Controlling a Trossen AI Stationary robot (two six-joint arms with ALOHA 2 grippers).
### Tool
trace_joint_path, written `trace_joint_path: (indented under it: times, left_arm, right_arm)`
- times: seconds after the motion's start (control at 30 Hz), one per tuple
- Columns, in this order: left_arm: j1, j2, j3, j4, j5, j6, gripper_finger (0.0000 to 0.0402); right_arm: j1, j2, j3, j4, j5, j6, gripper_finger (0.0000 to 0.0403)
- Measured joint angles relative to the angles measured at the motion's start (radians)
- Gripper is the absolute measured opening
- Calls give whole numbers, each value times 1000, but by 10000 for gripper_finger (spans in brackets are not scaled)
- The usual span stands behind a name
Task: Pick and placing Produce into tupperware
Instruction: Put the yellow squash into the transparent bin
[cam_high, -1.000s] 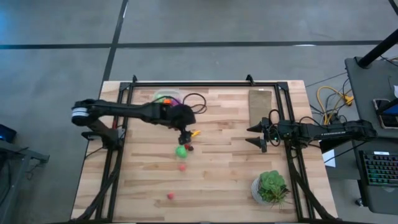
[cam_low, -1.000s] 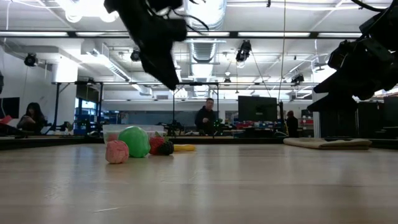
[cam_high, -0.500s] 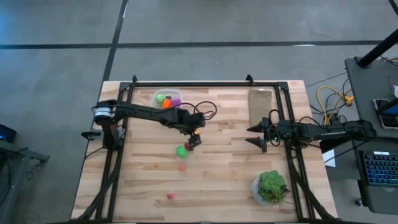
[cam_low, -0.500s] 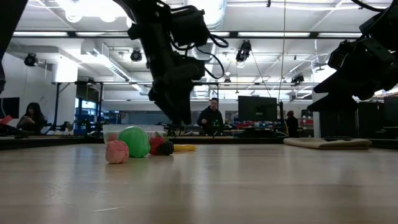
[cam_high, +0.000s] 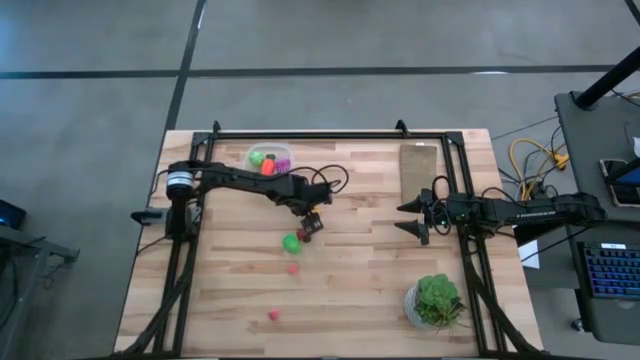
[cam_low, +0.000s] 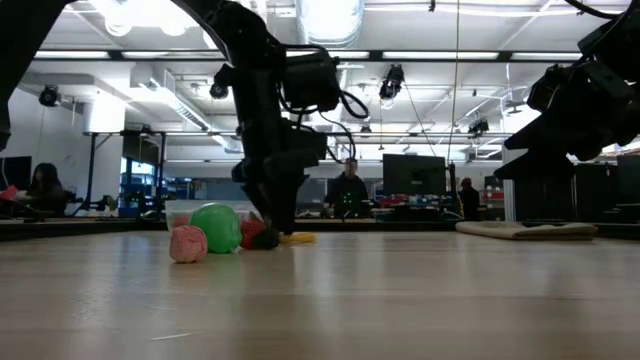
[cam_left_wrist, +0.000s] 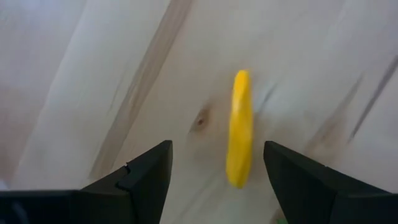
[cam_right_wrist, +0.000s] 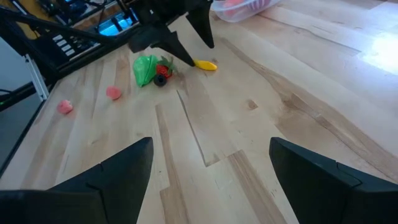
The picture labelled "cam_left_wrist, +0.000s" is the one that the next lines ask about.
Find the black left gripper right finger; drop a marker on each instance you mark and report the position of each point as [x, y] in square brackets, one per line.
[311, 193]

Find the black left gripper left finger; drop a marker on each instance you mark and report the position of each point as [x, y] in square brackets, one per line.
[136, 186]

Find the yellow toy banana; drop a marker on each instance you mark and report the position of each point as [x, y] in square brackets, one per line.
[240, 130]

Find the green toy cabbage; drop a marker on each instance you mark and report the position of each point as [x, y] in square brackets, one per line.
[281, 221]

